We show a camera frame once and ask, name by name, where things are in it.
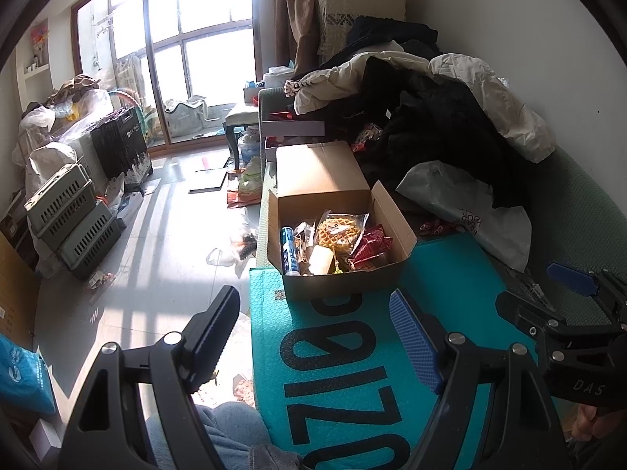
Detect green and white packs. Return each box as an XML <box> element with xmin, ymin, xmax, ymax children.
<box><xmin>228</xmin><ymin>157</ymin><xmax>265</xmax><ymax>206</ymax></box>

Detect brown curtain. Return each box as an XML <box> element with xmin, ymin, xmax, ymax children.
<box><xmin>274</xmin><ymin>0</ymin><xmax>319</xmax><ymax>76</ymax></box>

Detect cream snack packet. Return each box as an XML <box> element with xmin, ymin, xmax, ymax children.
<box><xmin>308</xmin><ymin>245</ymin><xmax>336</xmax><ymax>276</ymax></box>

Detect large water jug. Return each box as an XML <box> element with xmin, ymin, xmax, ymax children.
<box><xmin>237</xmin><ymin>127</ymin><xmax>263</xmax><ymax>167</ymax></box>

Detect small wrappers on floor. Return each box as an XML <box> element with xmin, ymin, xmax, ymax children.
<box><xmin>85</xmin><ymin>270</ymin><xmax>116</xmax><ymax>291</ymax></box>

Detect white sack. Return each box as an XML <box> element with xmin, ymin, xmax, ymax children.
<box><xmin>27</xmin><ymin>142</ymin><xmax>76</xmax><ymax>187</ymax></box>

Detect person's grey trousers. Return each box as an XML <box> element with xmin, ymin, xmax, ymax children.
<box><xmin>144</xmin><ymin>400</ymin><xmax>302</xmax><ymax>470</ymax></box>

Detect dark red snack packet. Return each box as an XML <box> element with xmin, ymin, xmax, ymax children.
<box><xmin>350</xmin><ymin>224</ymin><xmax>393</xmax><ymax>271</ymax></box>

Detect row of black folding crates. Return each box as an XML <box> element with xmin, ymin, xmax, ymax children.
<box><xmin>89</xmin><ymin>105</ymin><xmax>154</xmax><ymax>182</ymax></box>

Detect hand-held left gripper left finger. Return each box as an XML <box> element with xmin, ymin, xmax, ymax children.
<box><xmin>56</xmin><ymin>285</ymin><xmax>241</xmax><ymax>470</ymax></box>

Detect cream lace cloth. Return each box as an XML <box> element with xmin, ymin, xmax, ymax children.
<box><xmin>313</xmin><ymin>0</ymin><xmax>415</xmax><ymax>60</ymax></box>

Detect brown-framed glass door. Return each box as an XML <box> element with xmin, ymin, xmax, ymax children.
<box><xmin>71</xmin><ymin>0</ymin><xmax>260</xmax><ymax>148</ymax></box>

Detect white fabric basket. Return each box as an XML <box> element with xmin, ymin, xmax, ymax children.
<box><xmin>164</xmin><ymin>97</ymin><xmax>209</xmax><ymax>138</ymax></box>

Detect blue candy tube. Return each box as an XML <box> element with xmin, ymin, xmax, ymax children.
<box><xmin>280</xmin><ymin>226</ymin><xmax>301</xmax><ymax>276</ymax></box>

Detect grey plastic crate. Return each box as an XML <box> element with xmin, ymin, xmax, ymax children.
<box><xmin>24</xmin><ymin>161</ymin><xmax>96</xmax><ymax>236</ymax></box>
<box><xmin>39</xmin><ymin>200</ymin><xmax>123</xmax><ymax>281</ymax></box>

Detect plastic-covered clutter pile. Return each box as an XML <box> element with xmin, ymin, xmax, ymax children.
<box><xmin>12</xmin><ymin>74</ymin><xmax>143</xmax><ymax>177</ymax></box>

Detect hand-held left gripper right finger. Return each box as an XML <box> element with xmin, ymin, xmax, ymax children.
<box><xmin>388</xmin><ymin>288</ymin><xmax>571</xmax><ymax>470</ymax></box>

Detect silver snack packet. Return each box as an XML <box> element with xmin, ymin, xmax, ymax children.
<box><xmin>294</xmin><ymin>222</ymin><xmax>319</xmax><ymax>255</ymax></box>

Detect white thin jacket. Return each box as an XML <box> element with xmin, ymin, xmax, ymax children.
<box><xmin>428</xmin><ymin>53</ymin><xmax>558</xmax><ymax>165</ymax></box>

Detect blue plastic bag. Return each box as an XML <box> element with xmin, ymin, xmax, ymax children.
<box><xmin>0</xmin><ymin>333</ymin><xmax>57</xmax><ymax>414</ymax></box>

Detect large brown carton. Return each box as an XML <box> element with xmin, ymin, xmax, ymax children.
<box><xmin>0</xmin><ymin>230</ymin><xmax>42</xmax><ymax>348</ymax></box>

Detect wall alcove shelf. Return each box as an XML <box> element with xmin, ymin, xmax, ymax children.
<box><xmin>20</xmin><ymin>20</ymin><xmax>52</xmax><ymax>79</ymax></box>

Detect person's right hand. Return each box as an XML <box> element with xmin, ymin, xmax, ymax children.
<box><xmin>571</xmin><ymin>401</ymin><xmax>627</xmax><ymax>446</ymax></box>

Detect red patterned packets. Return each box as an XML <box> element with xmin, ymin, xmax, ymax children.
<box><xmin>352</xmin><ymin>124</ymin><xmax>384</xmax><ymax>152</ymax></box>

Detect cardboard box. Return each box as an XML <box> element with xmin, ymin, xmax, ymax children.
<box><xmin>267</xmin><ymin>141</ymin><xmax>418</xmax><ymax>302</ymax></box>

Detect flat dark box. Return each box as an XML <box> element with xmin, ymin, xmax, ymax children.
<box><xmin>263</xmin><ymin>120</ymin><xmax>325</xmax><ymax>138</ymax></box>

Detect pile of black clothes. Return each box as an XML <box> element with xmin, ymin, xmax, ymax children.
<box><xmin>304</xmin><ymin>16</ymin><xmax>540</xmax><ymax>209</ymax></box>

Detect cream fleece-lined jacket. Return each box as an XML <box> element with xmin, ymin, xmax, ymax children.
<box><xmin>293</xmin><ymin>50</ymin><xmax>432</xmax><ymax>114</ymax></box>

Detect small dark-legged table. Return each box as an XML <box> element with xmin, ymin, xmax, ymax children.
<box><xmin>224</xmin><ymin>102</ymin><xmax>260</xmax><ymax>167</ymax></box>

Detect white plastic bag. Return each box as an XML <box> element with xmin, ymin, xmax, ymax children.
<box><xmin>396</xmin><ymin>161</ymin><xmax>534</xmax><ymax>272</ymax></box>

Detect grey-green sofa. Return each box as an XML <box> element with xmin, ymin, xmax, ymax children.
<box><xmin>257</xmin><ymin>85</ymin><xmax>627</xmax><ymax>343</ymax></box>

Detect crumpled clear plastic bag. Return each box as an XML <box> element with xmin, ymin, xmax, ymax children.
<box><xmin>206</xmin><ymin>225</ymin><xmax>260</xmax><ymax>280</ymax></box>

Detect small white box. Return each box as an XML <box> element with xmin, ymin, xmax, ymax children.
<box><xmin>29</xmin><ymin>418</ymin><xmax>62</xmax><ymax>451</ymax></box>

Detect colourful hoop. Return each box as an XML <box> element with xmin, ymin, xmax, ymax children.
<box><xmin>110</xmin><ymin>89</ymin><xmax>158</xmax><ymax>133</ymax></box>

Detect waffle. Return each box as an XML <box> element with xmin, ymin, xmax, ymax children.
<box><xmin>313</xmin><ymin>210</ymin><xmax>370</xmax><ymax>258</ymax></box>

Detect teal printed mat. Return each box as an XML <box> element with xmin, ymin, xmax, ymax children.
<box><xmin>249</xmin><ymin>232</ymin><xmax>537</xmax><ymax>470</ymax></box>

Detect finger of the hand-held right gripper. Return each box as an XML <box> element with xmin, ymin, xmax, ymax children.
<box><xmin>495</xmin><ymin>291</ymin><xmax>615</xmax><ymax>368</ymax></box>
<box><xmin>546</xmin><ymin>262</ymin><xmax>627</xmax><ymax>314</ymax></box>

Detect red crumpled wrapper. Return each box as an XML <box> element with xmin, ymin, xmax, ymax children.
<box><xmin>419</xmin><ymin>220</ymin><xmax>464</xmax><ymax>237</ymax></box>

